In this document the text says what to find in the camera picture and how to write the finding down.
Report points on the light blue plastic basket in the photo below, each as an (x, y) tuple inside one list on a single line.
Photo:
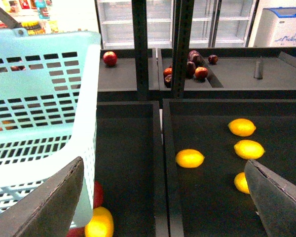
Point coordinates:
[(48, 103)]

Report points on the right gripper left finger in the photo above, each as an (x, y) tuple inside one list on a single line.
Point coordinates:
[(48, 210)]

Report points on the glass door refrigerator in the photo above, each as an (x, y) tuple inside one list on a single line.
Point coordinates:
[(214, 23)]

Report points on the white chest freezer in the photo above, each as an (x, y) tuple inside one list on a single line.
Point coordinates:
[(277, 28)]

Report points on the brown basket handle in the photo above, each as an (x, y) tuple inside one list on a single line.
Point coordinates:
[(8, 20)]

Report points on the yellow lemon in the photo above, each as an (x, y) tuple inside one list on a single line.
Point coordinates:
[(189, 158), (242, 127), (240, 183), (249, 149)]

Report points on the red apple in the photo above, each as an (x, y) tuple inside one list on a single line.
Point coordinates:
[(201, 72), (110, 58)]

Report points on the yellow orange mango fruit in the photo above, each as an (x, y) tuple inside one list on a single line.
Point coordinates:
[(101, 224)]

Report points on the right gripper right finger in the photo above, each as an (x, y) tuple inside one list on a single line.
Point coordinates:
[(275, 199)]

